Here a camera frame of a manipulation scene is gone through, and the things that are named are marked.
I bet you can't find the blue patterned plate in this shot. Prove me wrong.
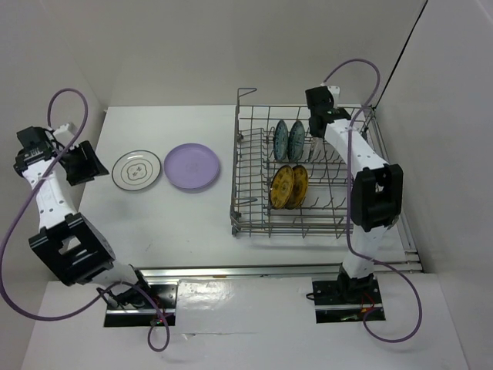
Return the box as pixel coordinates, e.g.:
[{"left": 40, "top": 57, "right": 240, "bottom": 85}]
[
  {"left": 287, "top": 120, "right": 305, "bottom": 162},
  {"left": 273, "top": 119, "right": 289, "bottom": 161}
]

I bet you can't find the white plate with rings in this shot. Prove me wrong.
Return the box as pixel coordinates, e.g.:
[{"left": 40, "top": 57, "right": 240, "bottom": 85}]
[{"left": 111, "top": 150, "right": 162, "bottom": 192}]

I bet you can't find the white plate floral rim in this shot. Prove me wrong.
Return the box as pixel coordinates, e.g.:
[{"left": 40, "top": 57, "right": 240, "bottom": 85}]
[{"left": 308, "top": 137, "right": 325, "bottom": 163}]

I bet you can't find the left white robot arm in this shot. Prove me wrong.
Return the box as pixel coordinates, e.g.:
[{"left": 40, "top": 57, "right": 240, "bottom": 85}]
[{"left": 13, "top": 123, "right": 152, "bottom": 308}]

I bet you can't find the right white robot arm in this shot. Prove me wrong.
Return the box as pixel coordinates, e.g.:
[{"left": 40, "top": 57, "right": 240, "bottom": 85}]
[{"left": 305, "top": 86, "right": 404, "bottom": 303}]

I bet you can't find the right yellow patterned plate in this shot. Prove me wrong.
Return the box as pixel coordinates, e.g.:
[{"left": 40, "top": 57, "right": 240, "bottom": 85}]
[{"left": 286, "top": 165, "right": 308, "bottom": 209}]

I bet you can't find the yellow patterned plate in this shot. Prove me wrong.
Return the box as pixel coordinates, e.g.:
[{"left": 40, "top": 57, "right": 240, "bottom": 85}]
[
  {"left": 269, "top": 165, "right": 294, "bottom": 210},
  {"left": 286, "top": 165, "right": 308, "bottom": 209}
]

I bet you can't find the left yellow patterned plate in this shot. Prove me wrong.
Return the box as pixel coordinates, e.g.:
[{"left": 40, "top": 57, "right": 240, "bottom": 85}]
[{"left": 269, "top": 165, "right": 294, "bottom": 210}]

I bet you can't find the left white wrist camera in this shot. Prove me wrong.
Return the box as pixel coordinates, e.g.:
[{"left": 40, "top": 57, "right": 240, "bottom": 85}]
[{"left": 53, "top": 122, "right": 77, "bottom": 146}]

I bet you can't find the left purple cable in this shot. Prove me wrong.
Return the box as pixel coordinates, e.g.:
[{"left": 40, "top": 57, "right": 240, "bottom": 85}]
[{"left": 0, "top": 88, "right": 172, "bottom": 352}]

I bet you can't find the purple cable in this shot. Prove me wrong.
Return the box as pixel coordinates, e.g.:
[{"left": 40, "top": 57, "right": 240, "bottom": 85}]
[
  {"left": 0, "top": 88, "right": 172, "bottom": 352},
  {"left": 322, "top": 58, "right": 423, "bottom": 343}
]

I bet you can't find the grey wire dish rack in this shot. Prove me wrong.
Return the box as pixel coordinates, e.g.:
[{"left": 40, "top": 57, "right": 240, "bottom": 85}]
[{"left": 230, "top": 87, "right": 386, "bottom": 240}]

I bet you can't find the silver aluminium rail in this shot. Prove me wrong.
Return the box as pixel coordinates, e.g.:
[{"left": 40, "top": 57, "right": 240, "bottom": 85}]
[{"left": 140, "top": 264, "right": 340, "bottom": 280}]

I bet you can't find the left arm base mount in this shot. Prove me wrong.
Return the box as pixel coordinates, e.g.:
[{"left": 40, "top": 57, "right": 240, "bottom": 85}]
[{"left": 103, "top": 283, "right": 179, "bottom": 328}]

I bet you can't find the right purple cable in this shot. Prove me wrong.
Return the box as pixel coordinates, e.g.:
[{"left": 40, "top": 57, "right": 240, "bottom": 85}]
[{"left": 322, "top": 58, "right": 423, "bottom": 343}]

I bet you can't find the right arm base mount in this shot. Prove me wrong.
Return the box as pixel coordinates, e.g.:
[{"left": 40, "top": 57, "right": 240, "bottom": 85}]
[{"left": 306, "top": 278, "right": 386, "bottom": 324}]

